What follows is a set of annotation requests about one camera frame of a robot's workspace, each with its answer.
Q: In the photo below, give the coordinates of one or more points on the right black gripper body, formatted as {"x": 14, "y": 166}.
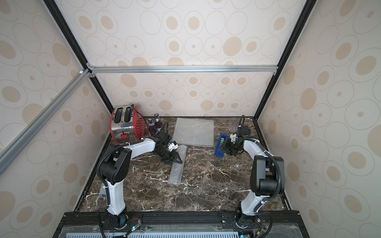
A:
{"x": 227, "y": 147}

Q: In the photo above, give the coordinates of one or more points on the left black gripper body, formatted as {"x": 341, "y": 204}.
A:
{"x": 167, "y": 155}

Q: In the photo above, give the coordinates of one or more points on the blue tape dispenser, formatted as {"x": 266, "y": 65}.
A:
{"x": 219, "y": 152}

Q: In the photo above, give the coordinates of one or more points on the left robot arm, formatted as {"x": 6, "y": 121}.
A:
{"x": 114, "y": 165}

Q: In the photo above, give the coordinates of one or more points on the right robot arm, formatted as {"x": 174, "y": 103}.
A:
{"x": 267, "y": 173}

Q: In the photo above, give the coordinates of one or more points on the stack of bubble wrap sheets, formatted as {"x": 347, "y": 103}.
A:
{"x": 194, "y": 132}

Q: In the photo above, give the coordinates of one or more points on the purple bottle rear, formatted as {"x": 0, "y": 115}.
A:
{"x": 158, "y": 122}

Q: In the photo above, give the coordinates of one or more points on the clear drinking glass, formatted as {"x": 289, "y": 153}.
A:
{"x": 233, "y": 124}

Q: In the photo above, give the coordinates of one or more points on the red and chrome toaster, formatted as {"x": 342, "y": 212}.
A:
{"x": 127, "y": 125}

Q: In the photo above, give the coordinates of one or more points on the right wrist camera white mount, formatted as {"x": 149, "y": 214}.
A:
{"x": 233, "y": 137}

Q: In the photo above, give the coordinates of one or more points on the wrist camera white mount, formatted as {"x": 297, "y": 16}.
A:
{"x": 233, "y": 137}
{"x": 172, "y": 146}

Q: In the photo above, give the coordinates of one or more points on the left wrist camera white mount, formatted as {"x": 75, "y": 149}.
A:
{"x": 172, "y": 146}

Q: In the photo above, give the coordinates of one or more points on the horizontal aluminium frame bar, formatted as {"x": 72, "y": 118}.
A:
{"x": 183, "y": 69}

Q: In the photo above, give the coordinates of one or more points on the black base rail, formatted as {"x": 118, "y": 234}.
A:
{"x": 222, "y": 224}

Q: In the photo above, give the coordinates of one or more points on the diagonal aluminium frame bar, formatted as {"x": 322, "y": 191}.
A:
{"x": 22, "y": 140}

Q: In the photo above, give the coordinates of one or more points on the black right frame post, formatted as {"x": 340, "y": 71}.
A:
{"x": 300, "y": 23}

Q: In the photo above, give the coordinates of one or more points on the black frame post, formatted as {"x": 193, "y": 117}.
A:
{"x": 300, "y": 23}
{"x": 53, "y": 9}

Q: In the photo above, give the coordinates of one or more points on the black left frame post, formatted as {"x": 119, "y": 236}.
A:
{"x": 53, "y": 9}

